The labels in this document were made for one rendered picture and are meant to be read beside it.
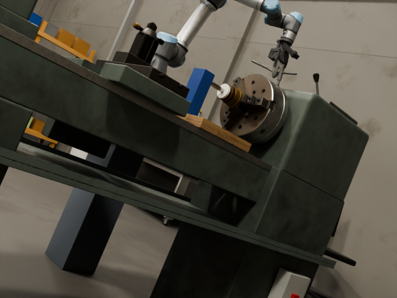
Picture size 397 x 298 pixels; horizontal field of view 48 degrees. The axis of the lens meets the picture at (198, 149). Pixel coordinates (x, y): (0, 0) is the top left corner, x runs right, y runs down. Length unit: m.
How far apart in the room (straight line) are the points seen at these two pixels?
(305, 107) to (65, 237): 1.35
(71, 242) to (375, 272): 3.25
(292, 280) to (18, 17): 1.61
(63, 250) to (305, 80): 4.11
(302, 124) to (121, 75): 0.95
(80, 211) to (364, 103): 3.74
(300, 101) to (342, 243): 3.03
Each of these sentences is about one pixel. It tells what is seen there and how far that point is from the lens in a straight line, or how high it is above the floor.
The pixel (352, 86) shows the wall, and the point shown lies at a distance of 5.47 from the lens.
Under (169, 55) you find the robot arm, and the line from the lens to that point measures 2.44.
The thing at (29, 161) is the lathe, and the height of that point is 0.55.
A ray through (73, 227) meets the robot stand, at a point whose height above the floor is 0.20.
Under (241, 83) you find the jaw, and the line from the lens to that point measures 2.13.
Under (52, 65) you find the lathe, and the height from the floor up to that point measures 0.83.
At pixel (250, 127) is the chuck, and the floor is 0.98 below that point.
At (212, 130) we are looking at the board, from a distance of 1.75.
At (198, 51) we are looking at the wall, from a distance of 7.17.
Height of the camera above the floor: 0.70
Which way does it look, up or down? 3 degrees up
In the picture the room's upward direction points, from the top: 23 degrees clockwise
